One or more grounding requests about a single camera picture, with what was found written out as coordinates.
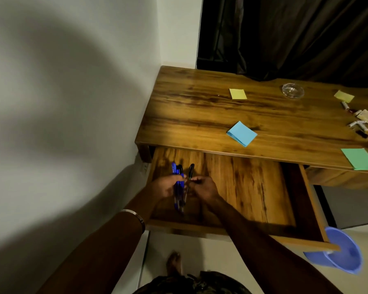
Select person's left hand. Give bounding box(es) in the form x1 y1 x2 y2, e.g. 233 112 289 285
148 174 187 200

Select person's right hand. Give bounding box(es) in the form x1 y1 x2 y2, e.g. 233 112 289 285
188 176 222 206

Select black pen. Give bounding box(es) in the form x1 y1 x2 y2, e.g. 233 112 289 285
183 163 195 208

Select blue pen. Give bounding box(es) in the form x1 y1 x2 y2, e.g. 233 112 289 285
177 164 186 213

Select person's right forearm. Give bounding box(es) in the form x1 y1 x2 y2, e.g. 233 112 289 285
201 194 344 294

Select person's left forearm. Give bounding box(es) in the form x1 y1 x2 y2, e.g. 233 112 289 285
36 184 160 294

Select open wooden drawer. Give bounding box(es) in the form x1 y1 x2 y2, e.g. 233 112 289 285
146 146 341 252

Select blue sticky note pad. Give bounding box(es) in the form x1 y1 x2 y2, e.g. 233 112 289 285
226 121 258 147

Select wooden desk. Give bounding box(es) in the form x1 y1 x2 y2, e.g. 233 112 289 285
135 66 368 193

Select person's bare foot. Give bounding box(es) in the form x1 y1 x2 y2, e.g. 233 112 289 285
166 251 182 278

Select yellow sticky note pad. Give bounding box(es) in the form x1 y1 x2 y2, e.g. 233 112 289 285
334 90 355 103
229 88 248 100

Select person's camouflage shorts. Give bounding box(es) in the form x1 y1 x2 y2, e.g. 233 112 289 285
132 270 252 294

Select clear glass ashtray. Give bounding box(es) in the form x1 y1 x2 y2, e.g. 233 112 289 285
282 83 305 99

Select green sticky note pad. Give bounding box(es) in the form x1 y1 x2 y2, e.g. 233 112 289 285
341 148 368 171

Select blue plastic bucket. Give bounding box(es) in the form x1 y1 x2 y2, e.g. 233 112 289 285
303 226 363 275

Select dark curtain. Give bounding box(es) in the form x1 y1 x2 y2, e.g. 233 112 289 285
196 0 368 89

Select silver metal bracelet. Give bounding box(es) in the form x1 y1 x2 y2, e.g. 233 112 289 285
119 209 146 235

